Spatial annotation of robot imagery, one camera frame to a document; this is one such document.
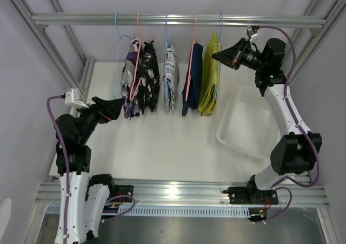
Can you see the black white floral trousers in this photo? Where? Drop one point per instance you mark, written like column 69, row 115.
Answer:
column 149, row 88

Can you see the pink wire hanger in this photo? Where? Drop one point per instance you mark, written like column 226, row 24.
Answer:
column 191, row 57
column 135, row 85

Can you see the white plastic basket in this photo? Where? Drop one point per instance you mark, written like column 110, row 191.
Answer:
column 248, row 124

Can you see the white newspaper print trousers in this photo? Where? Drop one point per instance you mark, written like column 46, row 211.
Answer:
column 173, row 70

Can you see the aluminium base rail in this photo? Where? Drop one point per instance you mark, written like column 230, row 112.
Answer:
column 210, row 194

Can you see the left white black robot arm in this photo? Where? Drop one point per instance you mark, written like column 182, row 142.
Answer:
column 83, row 197

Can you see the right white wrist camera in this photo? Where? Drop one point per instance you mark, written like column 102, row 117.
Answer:
column 252, row 32

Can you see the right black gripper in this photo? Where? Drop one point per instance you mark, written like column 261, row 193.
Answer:
column 233, row 56

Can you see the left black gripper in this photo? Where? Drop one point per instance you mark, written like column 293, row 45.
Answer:
column 105, row 110

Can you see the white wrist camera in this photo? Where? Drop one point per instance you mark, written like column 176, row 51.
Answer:
column 72, row 98
column 252, row 32

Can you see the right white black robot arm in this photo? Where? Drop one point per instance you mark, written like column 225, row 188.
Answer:
column 296, row 151

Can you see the aluminium hanging rail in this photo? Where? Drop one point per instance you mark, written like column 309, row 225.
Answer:
column 59, row 18

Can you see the slotted cable duct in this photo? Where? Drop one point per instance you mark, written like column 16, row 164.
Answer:
column 182, row 211

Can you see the yellow-green trousers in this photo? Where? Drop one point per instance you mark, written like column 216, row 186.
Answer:
column 207, row 99

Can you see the purple grey patterned trousers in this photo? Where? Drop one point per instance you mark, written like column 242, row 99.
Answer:
column 127, row 79

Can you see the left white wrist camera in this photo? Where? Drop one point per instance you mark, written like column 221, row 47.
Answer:
column 72, row 98

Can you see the navy blue trousers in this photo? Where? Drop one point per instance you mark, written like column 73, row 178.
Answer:
column 195, row 81

